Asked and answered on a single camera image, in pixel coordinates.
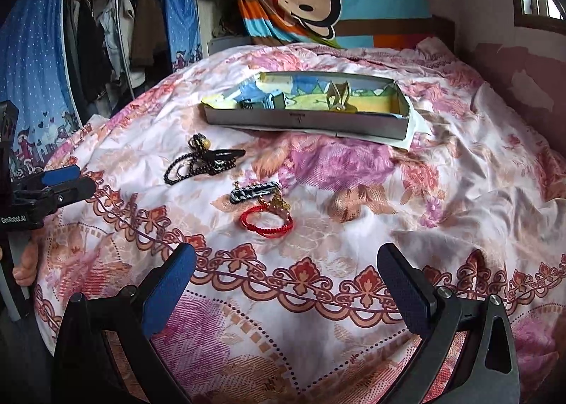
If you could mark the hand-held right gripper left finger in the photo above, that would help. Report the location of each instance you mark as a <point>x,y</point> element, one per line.
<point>170,287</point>

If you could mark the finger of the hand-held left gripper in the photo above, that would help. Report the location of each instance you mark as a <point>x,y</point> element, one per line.
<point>59,176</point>
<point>73,193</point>

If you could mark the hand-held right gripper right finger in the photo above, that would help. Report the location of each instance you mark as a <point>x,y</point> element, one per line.
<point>404,293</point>

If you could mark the silver metal tray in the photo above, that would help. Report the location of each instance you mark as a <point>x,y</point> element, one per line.
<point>309,120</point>

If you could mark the person's left hand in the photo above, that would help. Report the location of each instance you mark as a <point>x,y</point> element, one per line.
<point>27,259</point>

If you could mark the pink floral quilt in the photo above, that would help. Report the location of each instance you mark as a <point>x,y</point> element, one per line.
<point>331,218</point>

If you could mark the blue dotted wardrobe curtain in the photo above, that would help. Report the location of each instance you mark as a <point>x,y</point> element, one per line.
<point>179,2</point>
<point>35,55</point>

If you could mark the zebra striped hair clip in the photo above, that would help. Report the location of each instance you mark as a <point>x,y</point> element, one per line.
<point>252,192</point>

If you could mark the black snap hair clip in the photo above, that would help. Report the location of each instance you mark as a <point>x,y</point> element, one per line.
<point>223,155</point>

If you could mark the hanging clothes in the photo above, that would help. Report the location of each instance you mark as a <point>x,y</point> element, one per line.
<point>115,19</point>

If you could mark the silver rectangular buckle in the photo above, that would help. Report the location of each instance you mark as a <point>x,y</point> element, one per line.
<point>340,95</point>

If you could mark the dark wooden headboard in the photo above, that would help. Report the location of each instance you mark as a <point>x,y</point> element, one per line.
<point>444,33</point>

